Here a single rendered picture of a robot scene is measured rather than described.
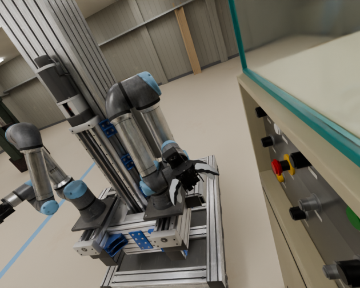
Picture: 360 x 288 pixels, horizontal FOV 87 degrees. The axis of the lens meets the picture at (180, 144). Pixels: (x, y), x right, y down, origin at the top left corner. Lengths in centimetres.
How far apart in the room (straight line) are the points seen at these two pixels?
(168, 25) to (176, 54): 112
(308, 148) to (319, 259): 38
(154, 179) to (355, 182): 69
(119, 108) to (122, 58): 918
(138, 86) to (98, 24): 949
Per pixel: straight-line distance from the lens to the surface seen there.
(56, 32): 107
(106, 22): 1009
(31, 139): 116
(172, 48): 928
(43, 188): 120
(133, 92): 80
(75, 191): 124
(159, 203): 104
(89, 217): 131
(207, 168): 57
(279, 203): 68
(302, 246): 60
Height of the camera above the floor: 141
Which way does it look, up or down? 26 degrees down
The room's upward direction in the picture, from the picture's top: 23 degrees counter-clockwise
